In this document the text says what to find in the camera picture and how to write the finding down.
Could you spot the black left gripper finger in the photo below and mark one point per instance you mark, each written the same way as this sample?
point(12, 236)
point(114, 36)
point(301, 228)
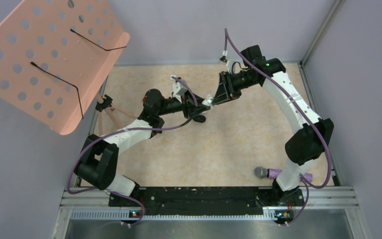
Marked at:
point(193, 99)
point(193, 111)

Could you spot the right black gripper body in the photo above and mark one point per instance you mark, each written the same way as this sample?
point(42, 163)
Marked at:
point(240, 81)

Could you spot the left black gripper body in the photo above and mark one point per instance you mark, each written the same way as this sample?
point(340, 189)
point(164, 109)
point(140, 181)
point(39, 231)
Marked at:
point(172, 105)

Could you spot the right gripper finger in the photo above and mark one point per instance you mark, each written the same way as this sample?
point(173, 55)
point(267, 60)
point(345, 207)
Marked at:
point(223, 96)
point(224, 81)

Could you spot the white square charging case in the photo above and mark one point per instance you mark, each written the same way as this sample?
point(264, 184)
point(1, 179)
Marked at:
point(208, 101)

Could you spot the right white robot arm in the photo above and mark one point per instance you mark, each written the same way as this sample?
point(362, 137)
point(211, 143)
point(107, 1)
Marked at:
point(311, 133)

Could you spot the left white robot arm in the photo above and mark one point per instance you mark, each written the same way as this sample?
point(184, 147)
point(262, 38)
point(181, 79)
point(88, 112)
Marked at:
point(98, 162)

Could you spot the purple glitter microphone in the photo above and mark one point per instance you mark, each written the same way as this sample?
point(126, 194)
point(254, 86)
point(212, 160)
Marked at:
point(262, 172)

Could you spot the pink perforated music stand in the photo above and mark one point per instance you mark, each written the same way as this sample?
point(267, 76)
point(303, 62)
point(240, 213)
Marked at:
point(55, 55)

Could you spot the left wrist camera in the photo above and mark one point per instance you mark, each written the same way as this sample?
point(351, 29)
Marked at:
point(179, 88)

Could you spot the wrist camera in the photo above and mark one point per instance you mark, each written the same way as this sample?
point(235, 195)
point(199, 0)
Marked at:
point(179, 88)
point(230, 64)

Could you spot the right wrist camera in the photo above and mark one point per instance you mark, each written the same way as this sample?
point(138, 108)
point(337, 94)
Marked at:
point(230, 64)

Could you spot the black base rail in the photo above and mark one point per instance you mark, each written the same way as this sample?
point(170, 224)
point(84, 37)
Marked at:
point(205, 201)

